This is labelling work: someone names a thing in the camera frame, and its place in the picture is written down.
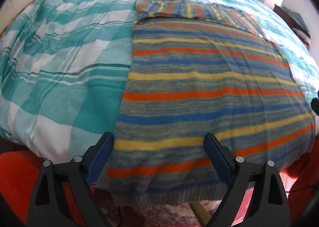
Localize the striped knit sweater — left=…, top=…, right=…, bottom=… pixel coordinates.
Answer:
left=106, top=0, right=316, bottom=211

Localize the pile of clothes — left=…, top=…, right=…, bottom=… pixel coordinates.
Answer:
left=282, top=6, right=311, bottom=50

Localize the orange red garment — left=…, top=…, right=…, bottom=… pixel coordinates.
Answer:
left=1, top=137, right=318, bottom=226

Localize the red patterned rug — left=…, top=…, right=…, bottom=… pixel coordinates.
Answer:
left=94, top=174, right=290, bottom=227

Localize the dark wooden side table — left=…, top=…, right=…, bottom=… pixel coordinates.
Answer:
left=273, top=4, right=290, bottom=19

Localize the teal white plaid bedspread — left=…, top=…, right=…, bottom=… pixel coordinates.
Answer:
left=1, top=0, right=318, bottom=162

